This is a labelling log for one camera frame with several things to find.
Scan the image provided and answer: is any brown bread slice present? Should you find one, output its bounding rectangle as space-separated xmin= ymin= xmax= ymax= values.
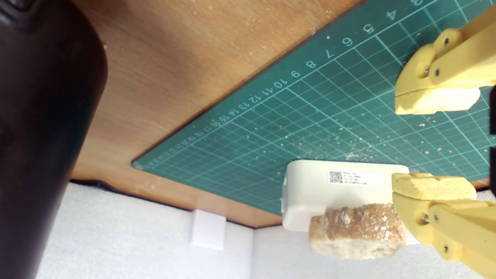
xmin=308 ymin=203 xmax=407 ymax=260

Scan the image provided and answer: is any black two-slot toaster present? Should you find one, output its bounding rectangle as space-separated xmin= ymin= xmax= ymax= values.
xmin=0 ymin=0 xmax=109 ymax=279

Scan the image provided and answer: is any white square block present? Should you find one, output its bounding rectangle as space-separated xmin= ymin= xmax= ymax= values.
xmin=281 ymin=160 xmax=421 ymax=246

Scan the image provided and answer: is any green cutting mat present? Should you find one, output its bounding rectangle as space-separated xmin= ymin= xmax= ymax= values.
xmin=131 ymin=0 xmax=496 ymax=216

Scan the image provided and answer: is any white wall clip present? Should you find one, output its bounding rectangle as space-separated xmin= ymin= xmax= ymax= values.
xmin=190 ymin=209 xmax=227 ymax=250

